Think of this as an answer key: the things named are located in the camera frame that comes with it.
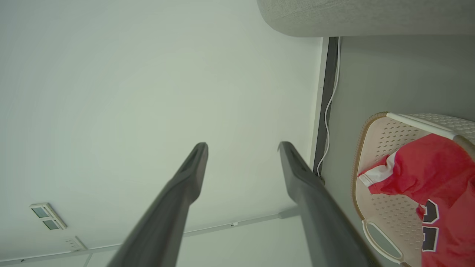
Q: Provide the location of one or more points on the black and white baseboard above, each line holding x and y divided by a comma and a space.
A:
325, 104

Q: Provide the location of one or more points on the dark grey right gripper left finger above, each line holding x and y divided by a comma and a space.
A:
169, 207

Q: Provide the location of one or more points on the red basketball jersey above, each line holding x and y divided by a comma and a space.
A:
434, 185

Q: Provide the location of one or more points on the beige perforated laundry basket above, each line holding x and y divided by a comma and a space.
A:
393, 211

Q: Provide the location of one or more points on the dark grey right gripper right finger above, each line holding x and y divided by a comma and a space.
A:
319, 211

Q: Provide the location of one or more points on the light grey fabric sofa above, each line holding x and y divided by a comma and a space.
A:
363, 16

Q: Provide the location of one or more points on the white wall switch plate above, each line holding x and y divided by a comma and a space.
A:
75, 243

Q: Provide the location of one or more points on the white double wall socket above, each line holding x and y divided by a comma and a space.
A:
48, 216

